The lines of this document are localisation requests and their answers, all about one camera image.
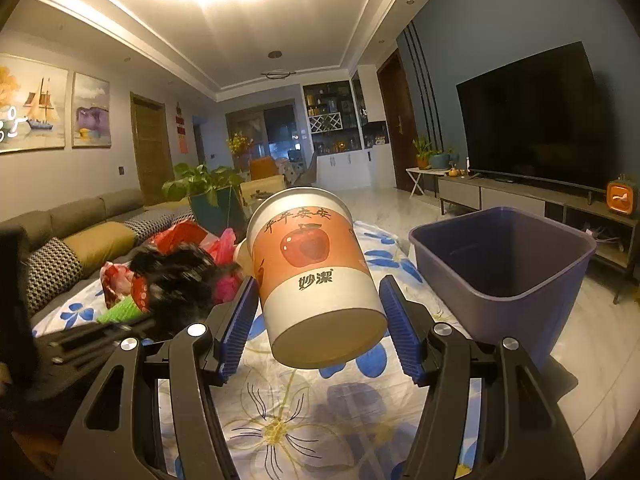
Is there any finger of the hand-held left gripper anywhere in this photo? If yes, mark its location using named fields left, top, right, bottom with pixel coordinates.
left=32, top=242, right=242, bottom=402

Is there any plant in blue pot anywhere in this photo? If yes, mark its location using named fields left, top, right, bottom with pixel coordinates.
left=429, top=147, right=457, bottom=170

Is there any orange chair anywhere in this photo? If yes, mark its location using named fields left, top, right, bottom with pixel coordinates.
left=249, top=156, right=278, bottom=181

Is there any plant in orange pot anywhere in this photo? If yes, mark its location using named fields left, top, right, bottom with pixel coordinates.
left=412, top=136, right=432, bottom=170

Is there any black flat television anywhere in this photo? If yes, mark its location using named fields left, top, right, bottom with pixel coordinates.
left=456, top=41, right=618, bottom=195

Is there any red white patterned wrapper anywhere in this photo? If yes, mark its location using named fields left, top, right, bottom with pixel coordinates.
left=100, top=260, right=151, bottom=313

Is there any dark wooden door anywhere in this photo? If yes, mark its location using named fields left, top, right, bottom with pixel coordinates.
left=376, top=49, right=420, bottom=191

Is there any red plastic bag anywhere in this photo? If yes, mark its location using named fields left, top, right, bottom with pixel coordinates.
left=149, top=221, right=223, bottom=261

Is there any white display cabinet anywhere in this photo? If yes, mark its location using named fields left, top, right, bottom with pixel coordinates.
left=301, top=80, right=391, bottom=192

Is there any orange apple print paper cup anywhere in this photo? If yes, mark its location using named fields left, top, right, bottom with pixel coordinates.
left=246, top=186, right=388, bottom=368

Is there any potted plant in teal pot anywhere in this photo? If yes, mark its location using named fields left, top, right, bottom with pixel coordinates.
left=162, top=162, right=249, bottom=235

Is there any blue floral bed sheet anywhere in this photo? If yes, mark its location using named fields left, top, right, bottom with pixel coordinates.
left=31, top=220, right=501, bottom=480

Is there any red wall decoration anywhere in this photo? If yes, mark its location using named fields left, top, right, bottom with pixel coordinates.
left=175, top=102, right=189, bottom=156

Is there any beige armchair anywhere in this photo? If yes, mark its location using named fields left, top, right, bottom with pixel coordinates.
left=240, top=176, right=287, bottom=211

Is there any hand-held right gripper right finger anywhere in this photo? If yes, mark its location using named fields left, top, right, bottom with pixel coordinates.
left=378, top=275, right=588, bottom=480

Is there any green crumpled paper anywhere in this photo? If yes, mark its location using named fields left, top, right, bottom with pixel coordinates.
left=96, top=294, right=146, bottom=324

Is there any grey television stand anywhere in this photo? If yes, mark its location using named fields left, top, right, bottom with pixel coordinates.
left=436, top=172, right=640, bottom=281

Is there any light wooden door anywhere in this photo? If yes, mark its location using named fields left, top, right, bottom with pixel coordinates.
left=130, top=91, right=168, bottom=206

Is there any yellow flower bouquet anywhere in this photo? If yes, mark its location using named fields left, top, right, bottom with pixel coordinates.
left=226, top=131, right=253, bottom=171

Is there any mustard yellow cushion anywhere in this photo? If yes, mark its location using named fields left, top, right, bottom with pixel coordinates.
left=64, top=221, right=138, bottom=278

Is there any white folding side table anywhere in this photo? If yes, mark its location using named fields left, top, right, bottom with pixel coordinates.
left=405, top=166, right=451, bottom=198

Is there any purple wall painting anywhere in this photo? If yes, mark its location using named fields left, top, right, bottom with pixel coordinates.
left=71, top=72, right=112, bottom=149

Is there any grey sofa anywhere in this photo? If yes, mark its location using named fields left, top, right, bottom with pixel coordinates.
left=0, top=189, right=196, bottom=321

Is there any pink plastic bag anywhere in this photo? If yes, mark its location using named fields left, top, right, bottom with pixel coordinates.
left=206, top=229, right=242, bottom=305

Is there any orange retro speaker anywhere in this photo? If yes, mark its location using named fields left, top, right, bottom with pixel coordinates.
left=606, top=174, right=636, bottom=217

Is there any sailboat wall painting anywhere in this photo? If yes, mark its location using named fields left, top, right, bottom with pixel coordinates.
left=0, top=54, right=69, bottom=153

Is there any houndstooth cushion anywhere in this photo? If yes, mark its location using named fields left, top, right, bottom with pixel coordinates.
left=25, top=237, right=83, bottom=316
left=122, top=210, right=193, bottom=243

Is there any grey plastic bin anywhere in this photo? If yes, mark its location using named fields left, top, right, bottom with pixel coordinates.
left=408, top=206, right=597, bottom=371

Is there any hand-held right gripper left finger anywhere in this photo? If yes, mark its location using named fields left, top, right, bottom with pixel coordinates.
left=52, top=275, right=261, bottom=480

